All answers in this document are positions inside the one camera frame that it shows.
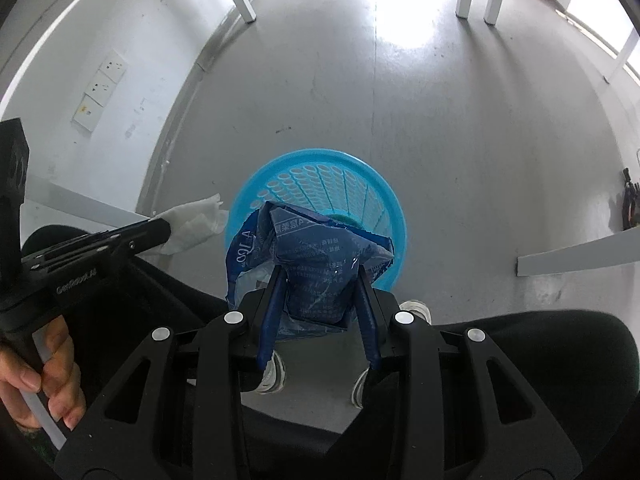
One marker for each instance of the white sneaker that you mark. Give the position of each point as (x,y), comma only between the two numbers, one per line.
(274,377)
(419,310)

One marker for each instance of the left white sneaker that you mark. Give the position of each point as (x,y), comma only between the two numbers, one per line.
(274,377)

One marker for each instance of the blue plastic trash basket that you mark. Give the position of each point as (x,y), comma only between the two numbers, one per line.
(335,184)

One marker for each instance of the white tissue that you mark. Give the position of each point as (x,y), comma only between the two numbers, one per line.
(192,224)

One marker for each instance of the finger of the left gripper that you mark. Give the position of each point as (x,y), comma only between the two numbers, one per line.
(131,240)

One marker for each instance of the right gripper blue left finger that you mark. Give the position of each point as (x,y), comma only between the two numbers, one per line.
(272,307)

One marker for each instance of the white wall socket panel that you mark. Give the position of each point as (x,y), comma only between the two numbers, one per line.
(99,91)

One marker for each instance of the person's left hand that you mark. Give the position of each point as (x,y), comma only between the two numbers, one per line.
(59,381)

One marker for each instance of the right white sneaker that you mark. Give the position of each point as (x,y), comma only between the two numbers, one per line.
(419,310)

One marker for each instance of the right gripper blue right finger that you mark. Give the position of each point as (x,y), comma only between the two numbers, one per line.
(367,321)

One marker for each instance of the blue plastic bag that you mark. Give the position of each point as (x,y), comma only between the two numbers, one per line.
(321,258)

